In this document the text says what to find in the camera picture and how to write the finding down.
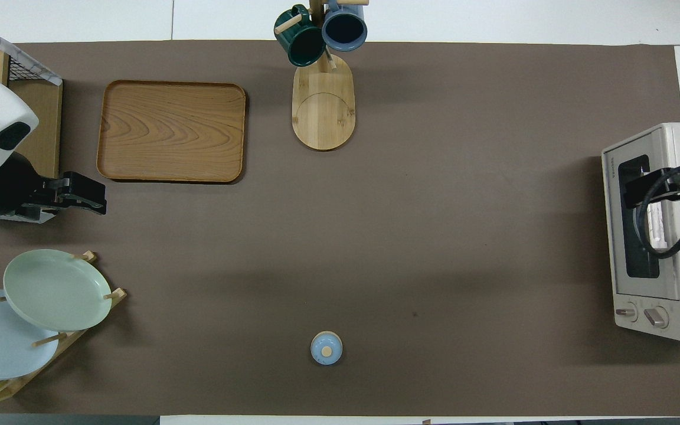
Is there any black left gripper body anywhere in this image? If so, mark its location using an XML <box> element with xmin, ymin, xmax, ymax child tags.
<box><xmin>0</xmin><ymin>152</ymin><xmax>75</xmax><ymax>224</ymax></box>

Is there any glass oven door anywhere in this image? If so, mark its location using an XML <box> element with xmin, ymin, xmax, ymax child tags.
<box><xmin>601</xmin><ymin>127</ymin><xmax>680</xmax><ymax>300</ymax></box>

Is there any pale green plate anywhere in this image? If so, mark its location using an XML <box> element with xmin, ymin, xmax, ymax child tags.
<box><xmin>3</xmin><ymin>249</ymin><xmax>113</xmax><ymax>332</ymax></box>

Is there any wooden serving tray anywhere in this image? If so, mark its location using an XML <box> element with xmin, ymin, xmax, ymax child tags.
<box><xmin>96</xmin><ymin>80</ymin><xmax>247</xmax><ymax>184</ymax></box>

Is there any wooden plate rack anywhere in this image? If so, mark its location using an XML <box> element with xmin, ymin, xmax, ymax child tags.
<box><xmin>0</xmin><ymin>250</ymin><xmax>128</xmax><ymax>403</ymax></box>

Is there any wooden mug tree stand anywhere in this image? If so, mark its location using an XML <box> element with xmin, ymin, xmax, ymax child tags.
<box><xmin>275</xmin><ymin>0</ymin><xmax>370</xmax><ymax>152</ymax></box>

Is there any brown table mat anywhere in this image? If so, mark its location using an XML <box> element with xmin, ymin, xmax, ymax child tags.
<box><xmin>0</xmin><ymin>40</ymin><xmax>680</xmax><ymax>417</ymax></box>

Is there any dark green mug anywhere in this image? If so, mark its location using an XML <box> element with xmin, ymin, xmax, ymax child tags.
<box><xmin>273</xmin><ymin>5</ymin><xmax>327</xmax><ymax>67</ymax></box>

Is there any small blue lidded jar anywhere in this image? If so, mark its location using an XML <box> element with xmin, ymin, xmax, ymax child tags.
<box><xmin>310</xmin><ymin>331</ymin><xmax>344</xmax><ymax>367</ymax></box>

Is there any blue mug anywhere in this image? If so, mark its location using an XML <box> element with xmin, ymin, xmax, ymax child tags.
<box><xmin>321</xmin><ymin>0</ymin><xmax>369</xmax><ymax>53</ymax></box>

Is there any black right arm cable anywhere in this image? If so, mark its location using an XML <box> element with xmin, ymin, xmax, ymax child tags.
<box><xmin>635</xmin><ymin>164</ymin><xmax>680</xmax><ymax>260</ymax></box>

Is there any wooden shelf with wire basket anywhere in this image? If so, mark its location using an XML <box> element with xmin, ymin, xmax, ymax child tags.
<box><xmin>0</xmin><ymin>14</ymin><xmax>64</xmax><ymax>179</ymax></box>

